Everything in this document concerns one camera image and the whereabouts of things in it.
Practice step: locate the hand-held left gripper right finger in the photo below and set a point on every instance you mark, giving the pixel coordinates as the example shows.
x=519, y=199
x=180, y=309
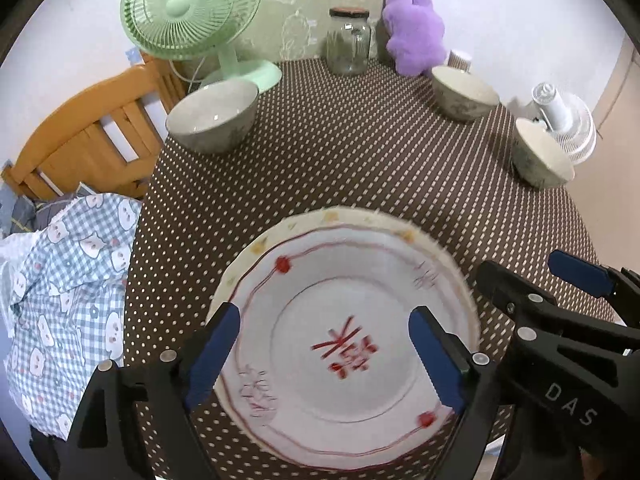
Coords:
x=435, y=360

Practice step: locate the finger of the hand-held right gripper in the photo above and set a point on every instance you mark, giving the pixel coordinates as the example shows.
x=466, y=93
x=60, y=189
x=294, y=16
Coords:
x=580, y=270
x=510, y=292

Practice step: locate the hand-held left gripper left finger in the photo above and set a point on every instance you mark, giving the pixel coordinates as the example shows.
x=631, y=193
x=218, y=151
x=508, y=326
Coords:
x=212, y=355

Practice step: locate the white plate red flower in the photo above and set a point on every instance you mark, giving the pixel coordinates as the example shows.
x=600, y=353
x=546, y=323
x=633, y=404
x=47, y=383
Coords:
x=340, y=300

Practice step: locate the grey-green ceramic bowl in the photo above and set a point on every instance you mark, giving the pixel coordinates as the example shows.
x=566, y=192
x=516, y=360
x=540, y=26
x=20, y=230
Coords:
x=462, y=95
x=210, y=110
x=540, y=155

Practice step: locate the scalloped yellow floral plate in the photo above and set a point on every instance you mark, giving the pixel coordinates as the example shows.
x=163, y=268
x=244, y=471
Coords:
x=330, y=216

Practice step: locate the white fan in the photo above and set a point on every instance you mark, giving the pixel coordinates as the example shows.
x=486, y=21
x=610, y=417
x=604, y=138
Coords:
x=565, y=115

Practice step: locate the blue checked blanket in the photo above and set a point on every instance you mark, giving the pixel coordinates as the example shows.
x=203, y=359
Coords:
x=65, y=285

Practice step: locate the beige door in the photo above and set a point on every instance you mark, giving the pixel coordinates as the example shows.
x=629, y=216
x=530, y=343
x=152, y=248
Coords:
x=620, y=100

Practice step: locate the brown polka dot tablecloth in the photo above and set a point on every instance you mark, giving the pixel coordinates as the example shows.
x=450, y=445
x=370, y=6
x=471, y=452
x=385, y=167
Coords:
x=350, y=160

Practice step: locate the grey blue cloth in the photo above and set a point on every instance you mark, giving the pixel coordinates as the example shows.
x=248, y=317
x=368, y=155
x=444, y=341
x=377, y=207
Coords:
x=30, y=215

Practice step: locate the cotton swab container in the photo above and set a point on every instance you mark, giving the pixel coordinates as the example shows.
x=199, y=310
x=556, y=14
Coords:
x=460, y=60

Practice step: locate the wooden chair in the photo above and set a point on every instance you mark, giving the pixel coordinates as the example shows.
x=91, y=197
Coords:
x=85, y=125

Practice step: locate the purple plush toy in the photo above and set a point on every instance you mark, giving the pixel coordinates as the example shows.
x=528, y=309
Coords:
x=415, y=30

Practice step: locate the glass jar with lid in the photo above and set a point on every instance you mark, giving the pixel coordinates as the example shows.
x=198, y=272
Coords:
x=348, y=45

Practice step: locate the green desk fan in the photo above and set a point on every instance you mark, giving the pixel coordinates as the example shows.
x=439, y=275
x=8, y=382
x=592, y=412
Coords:
x=185, y=10

